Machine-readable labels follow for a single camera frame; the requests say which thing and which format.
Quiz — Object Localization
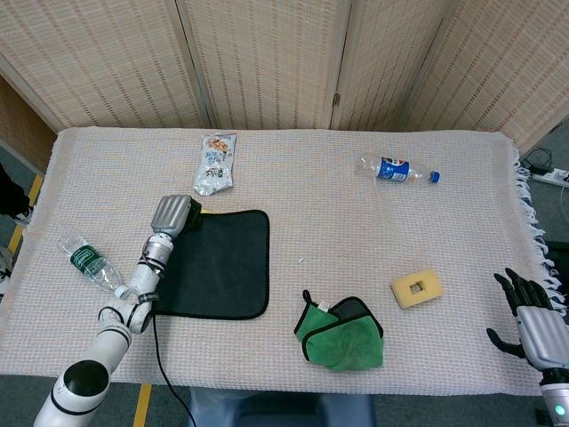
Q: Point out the white snack bag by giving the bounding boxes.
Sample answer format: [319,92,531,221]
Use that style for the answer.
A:
[192,132,238,197]

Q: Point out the brown wooden board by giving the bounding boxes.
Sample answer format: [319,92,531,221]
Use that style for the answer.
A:
[0,75,59,175]

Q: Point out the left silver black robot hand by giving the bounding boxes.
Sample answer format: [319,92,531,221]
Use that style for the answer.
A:
[149,194,204,238]

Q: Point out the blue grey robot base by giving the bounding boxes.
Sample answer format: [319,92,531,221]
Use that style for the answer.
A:
[186,385,377,427]

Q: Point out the beige bamboo folding screen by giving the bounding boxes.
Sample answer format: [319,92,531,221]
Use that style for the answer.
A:
[0,0,569,155]

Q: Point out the white power strip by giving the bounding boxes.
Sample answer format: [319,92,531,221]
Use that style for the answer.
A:
[532,168,569,186]

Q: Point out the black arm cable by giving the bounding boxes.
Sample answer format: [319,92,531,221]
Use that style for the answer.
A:
[151,310,199,427]

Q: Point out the blue label plastic bottle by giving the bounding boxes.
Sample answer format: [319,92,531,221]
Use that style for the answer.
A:
[356,151,442,185]

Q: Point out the black trouser leg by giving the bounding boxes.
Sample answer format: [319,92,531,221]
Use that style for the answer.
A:
[0,163,31,219]

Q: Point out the yellow sponge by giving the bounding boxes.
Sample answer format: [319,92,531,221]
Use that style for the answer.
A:
[389,268,445,310]

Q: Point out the white woven tablecloth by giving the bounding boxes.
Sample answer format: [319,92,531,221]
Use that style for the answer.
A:
[0,126,569,397]

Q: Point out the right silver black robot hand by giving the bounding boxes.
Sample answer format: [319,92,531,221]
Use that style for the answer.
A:
[485,266,569,371]

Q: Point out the dark green yellow-backed cloth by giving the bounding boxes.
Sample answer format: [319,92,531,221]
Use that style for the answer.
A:
[150,208,271,322]

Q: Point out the green label plastic bottle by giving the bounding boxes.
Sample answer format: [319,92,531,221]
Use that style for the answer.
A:
[56,234,131,300]

